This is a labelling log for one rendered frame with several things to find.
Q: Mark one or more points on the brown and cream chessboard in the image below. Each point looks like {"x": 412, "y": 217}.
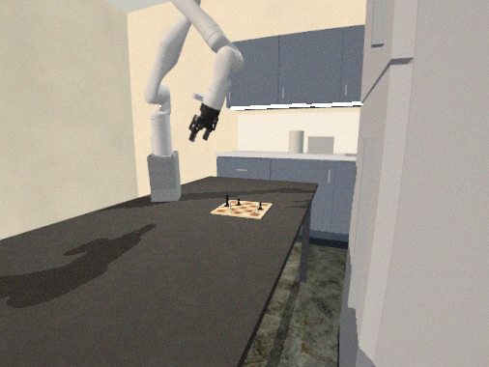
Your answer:
{"x": 246, "y": 209}

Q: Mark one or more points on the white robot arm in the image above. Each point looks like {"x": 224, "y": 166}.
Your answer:
{"x": 228, "y": 58}

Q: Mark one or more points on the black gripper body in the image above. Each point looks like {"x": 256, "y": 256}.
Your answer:
{"x": 207, "y": 113}

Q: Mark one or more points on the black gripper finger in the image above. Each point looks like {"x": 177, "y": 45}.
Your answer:
{"x": 195, "y": 121}
{"x": 210, "y": 129}

